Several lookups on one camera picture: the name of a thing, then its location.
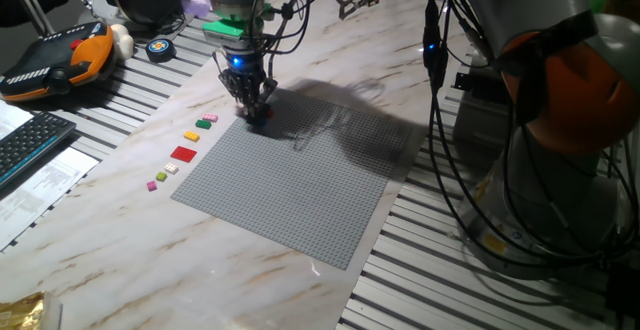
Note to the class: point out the purple plastic bag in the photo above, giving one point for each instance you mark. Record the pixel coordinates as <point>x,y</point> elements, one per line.
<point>195,2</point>

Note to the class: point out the white Lego brick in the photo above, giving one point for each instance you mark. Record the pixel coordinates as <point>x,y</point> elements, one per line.
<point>171,168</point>

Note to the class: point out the black computer keyboard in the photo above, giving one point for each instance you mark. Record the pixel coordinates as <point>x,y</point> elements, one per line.
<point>25,150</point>

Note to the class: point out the grey Lego baseplate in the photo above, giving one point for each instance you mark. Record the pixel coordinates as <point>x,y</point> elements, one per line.
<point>280,205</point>

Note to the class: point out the aluminium frame pole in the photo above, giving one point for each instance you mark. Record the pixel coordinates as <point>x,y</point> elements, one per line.
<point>32,5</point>

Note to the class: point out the white rounded toy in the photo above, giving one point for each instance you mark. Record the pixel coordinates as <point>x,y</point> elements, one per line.
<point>122,40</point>

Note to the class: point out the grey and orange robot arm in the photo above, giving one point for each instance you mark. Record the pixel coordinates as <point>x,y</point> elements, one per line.
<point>540,0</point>

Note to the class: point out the green Lego brick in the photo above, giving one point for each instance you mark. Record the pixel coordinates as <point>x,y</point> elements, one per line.
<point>203,124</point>

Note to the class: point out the small magenta Lego brick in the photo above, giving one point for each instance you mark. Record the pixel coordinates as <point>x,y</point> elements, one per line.
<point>151,186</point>

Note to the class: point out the black round puck blue label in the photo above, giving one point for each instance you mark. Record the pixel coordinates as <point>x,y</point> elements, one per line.
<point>160,50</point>

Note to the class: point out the pink Lego brick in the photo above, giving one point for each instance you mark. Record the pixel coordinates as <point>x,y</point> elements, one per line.
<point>210,117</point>

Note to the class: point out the printed white paper sheet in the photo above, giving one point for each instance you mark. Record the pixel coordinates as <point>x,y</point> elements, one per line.
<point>45,185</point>

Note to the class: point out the long blue Lego brick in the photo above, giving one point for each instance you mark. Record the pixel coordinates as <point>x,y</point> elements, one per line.
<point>259,122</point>

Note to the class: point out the gold foil bag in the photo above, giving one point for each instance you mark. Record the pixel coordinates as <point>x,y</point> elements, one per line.
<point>25,312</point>

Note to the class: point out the small lime Lego brick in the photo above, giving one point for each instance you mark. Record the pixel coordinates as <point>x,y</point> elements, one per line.
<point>161,176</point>

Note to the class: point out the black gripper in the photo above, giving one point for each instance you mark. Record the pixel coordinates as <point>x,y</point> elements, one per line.
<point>245,70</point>

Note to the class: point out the flat red Lego plate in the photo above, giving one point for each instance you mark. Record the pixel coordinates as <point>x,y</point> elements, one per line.
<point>183,154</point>

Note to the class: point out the yellow Lego brick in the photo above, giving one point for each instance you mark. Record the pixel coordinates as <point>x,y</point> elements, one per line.
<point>191,136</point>

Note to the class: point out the plain white paper sheet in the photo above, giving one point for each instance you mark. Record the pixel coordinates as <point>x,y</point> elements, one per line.
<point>10,120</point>

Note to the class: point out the black and orange teach pendant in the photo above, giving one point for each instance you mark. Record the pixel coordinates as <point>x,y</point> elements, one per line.
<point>90,52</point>

